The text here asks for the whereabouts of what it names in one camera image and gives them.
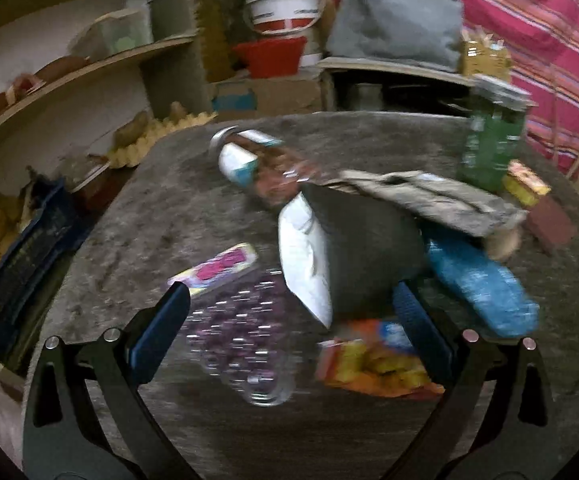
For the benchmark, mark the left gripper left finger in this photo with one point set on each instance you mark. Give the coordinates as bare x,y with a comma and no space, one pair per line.
63,437

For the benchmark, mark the dark blue plastic crate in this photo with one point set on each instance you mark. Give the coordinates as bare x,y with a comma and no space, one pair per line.
56,229

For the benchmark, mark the small brown bottle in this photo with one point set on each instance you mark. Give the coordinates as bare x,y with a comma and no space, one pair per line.
261,164

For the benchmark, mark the white plastic bucket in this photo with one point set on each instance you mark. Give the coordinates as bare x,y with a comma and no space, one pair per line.
281,17

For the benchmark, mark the blue plastic wrapper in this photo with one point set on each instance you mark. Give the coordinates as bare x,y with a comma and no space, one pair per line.
490,288

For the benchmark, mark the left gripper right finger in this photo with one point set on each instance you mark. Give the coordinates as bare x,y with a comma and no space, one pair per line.
495,418

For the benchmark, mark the red yellow carton box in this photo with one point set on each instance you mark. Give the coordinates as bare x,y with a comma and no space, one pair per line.
546,220

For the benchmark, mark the grey fuzzy table cloth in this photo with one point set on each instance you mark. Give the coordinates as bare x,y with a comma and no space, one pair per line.
177,210

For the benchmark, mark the black white plastic bag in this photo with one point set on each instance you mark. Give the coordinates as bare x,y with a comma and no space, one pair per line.
343,254

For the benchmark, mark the pink striped curtain cloth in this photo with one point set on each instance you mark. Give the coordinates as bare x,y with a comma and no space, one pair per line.
542,37

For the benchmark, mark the wooden shelf unit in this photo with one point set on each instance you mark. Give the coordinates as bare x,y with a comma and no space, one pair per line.
379,86

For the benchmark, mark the green glass jar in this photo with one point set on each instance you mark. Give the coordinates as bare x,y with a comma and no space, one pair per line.
496,125

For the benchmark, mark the yellow orange snack packet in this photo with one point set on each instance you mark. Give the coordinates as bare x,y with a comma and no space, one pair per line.
375,358

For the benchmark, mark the red plastic basin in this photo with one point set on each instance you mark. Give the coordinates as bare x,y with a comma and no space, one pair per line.
271,57

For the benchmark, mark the yellow egg tray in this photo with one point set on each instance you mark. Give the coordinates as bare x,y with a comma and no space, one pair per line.
130,156

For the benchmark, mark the pink white wrapper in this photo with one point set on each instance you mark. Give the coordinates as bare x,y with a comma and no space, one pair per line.
218,270

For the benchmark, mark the clear plastic bottle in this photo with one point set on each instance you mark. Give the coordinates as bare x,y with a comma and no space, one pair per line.
242,334

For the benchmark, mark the crumpled grey paper wrapper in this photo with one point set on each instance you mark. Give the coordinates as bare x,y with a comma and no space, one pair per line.
452,203

